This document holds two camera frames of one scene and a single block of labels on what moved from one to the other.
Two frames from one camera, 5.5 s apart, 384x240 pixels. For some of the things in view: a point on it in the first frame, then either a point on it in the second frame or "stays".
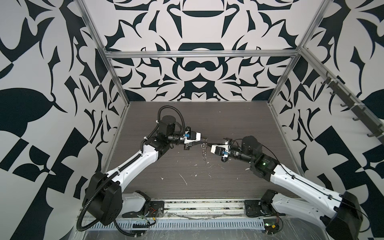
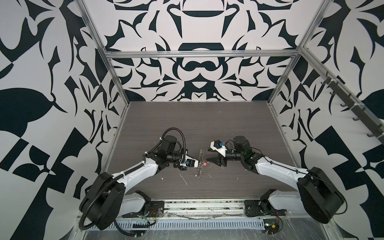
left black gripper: [186, 147] to [180, 168]
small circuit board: [271, 226] stays
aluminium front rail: [204, 208] stays
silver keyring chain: [204, 146] to [200, 163]
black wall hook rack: [371, 123] stays
